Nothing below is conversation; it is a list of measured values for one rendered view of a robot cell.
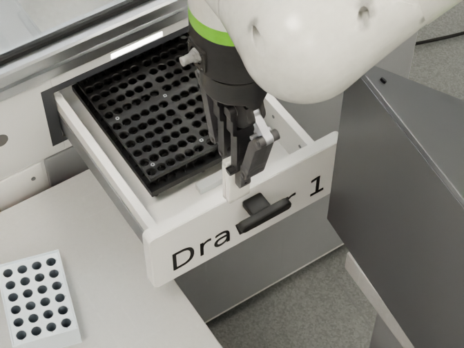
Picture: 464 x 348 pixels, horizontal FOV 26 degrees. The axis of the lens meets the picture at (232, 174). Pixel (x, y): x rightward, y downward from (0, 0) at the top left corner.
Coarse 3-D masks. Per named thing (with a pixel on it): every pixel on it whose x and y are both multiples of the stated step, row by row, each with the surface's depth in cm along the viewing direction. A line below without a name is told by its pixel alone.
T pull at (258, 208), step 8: (248, 200) 124; (256, 200) 124; (264, 200) 124; (280, 200) 124; (288, 200) 124; (248, 208) 123; (256, 208) 123; (264, 208) 123; (272, 208) 123; (280, 208) 123; (288, 208) 124; (256, 216) 122; (264, 216) 122; (272, 216) 123; (240, 224) 122; (248, 224) 122; (256, 224) 122
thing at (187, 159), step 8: (200, 144) 131; (208, 144) 131; (216, 144) 131; (184, 152) 130; (192, 152) 130; (200, 152) 130; (208, 152) 130; (168, 160) 129; (176, 160) 129; (184, 160) 129; (192, 160) 130; (144, 168) 128; (152, 168) 128; (168, 168) 128; (176, 168) 129; (152, 176) 127; (160, 176) 128
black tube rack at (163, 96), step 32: (128, 64) 139; (160, 64) 139; (192, 64) 143; (96, 96) 136; (128, 96) 140; (160, 96) 136; (192, 96) 136; (128, 128) 132; (160, 128) 133; (192, 128) 132; (128, 160) 133; (160, 160) 129; (160, 192) 131
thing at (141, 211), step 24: (72, 96) 144; (72, 120) 134; (264, 120) 140; (288, 120) 134; (72, 144) 138; (96, 144) 131; (288, 144) 137; (96, 168) 132; (120, 168) 136; (216, 168) 136; (120, 192) 128; (144, 192) 134; (168, 192) 134; (192, 192) 134; (216, 192) 134; (144, 216) 124; (168, 216) 132
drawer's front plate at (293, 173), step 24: (312, 144) 127; (336, 144) 128; (264, 168) 125; (288, 168) 125; (312, 168) 128; (264, 192) 126; (288, 192) 129; (312, 192) 133; (192, 216) 120; (216, 216) 123; (240, 216) 126; (144, 240) 120; (168, 240) 120; (192, 240) 124; (216, 240) 127; (240, 240) 131; (168, 264) 125; (192, 264) 128
